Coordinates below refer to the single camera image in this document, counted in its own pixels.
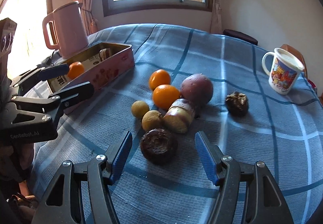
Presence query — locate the sandwich cake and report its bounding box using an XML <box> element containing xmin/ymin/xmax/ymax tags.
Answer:
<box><xmin>163</xmin><ymin>98</ymin><xmax>196</xmax><ymax>134</ymax></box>

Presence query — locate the blue plaid tablecloth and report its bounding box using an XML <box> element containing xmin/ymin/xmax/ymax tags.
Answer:
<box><xmin>26</xmin><ymin>23</ymin><xmax>323</xmax><ymax>224</ymax></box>

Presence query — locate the chocolate cake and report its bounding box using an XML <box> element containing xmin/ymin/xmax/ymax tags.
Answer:
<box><xmin>140</xmin><ymin>129</ymin><xmax>178</xmax><ymax>164</ymax></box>

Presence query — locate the printed paper leaflet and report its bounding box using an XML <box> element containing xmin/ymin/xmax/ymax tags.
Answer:
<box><xmin>50</xmin><ymin>52</ymin><xmax>106</xmax><ymax>88</ymax></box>

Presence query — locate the small yellow round fruit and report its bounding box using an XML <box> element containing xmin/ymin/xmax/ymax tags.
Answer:
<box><xmin>142</xmin><ymin>110</ymin><xmax>164</xmax><ymax>132</ymax></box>
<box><xmin>131</xmin><ymin>100</ymin><xmax>150</xmax><ymax>120</ymax></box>

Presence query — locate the pink pitcher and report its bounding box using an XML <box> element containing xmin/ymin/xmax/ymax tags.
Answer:
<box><xmin>42</xmin><ymin>1</ymin><xmax>89</xmax><ymax>59</ymax></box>

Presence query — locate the purple sweet potato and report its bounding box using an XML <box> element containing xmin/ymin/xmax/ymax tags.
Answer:
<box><xmin>180</xmin><ymin>74</ymin><xmax>214</xmax><ymax>106</ymax></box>

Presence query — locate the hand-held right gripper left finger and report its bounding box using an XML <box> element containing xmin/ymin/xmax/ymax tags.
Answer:
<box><xmin>31</xmin><ymin>131</ymin><xmax>133</xmax><ymax>224</ymax></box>

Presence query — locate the orange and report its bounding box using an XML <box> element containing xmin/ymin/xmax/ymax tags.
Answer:
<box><xmin>149</xmin><ymin>69</ymin><xmax>171</xmax><ymax>91</ymax></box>
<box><xmin>152</xmin><ymin>84</ymin><xmax>181</xmax><ymax>110</ymax></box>
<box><xmin>68</xmin><ymin>62</ymin><xmax>85</xmax><ymax>79</ymax></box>

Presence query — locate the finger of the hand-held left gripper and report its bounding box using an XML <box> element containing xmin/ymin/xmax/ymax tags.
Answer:
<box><xmin>11</xmin><ymin>64</ymin><xmax>70</xmax><ymax>94</ymax></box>
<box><xmin>5</xmin><ymin>81</ymin><xmax>95</xmax><ymax>126</ymax></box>

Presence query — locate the small layered cake piece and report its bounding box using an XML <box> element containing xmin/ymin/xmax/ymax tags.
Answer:
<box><xmin>99</xmin><ymin>48</ymin><xmax>113</xmax><ymax>61</ymax></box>

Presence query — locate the pink tin box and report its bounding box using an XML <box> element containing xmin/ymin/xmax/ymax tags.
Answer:
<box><xmin>48</xmin><ymin>42</ymin><xmax>135</xmax><ymax>115</ymax></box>

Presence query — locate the chocolate walnut muffin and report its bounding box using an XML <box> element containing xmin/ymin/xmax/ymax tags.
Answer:
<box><xmin>225</xmin><ymin>91</ymin><xmax>249</xmax><ymax>117</ymax></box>

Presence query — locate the white cartoon print mug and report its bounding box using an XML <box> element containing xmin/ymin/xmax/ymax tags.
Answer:
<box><xmin>262</xmin><ymin>48</ymin><xmax>305</xmax><ymax>95</ymax></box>

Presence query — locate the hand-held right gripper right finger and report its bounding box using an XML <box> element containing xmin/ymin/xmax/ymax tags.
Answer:
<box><xmin>194</xmin><ymin>131</ymin><xmax>294</xmax><ymax>224</ymax></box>

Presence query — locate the dark round stool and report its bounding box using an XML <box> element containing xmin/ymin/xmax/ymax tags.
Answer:
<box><xmin>223</xmin><ymin>29</ymin><xmax>258</xmax><ymax>45</ymax></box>

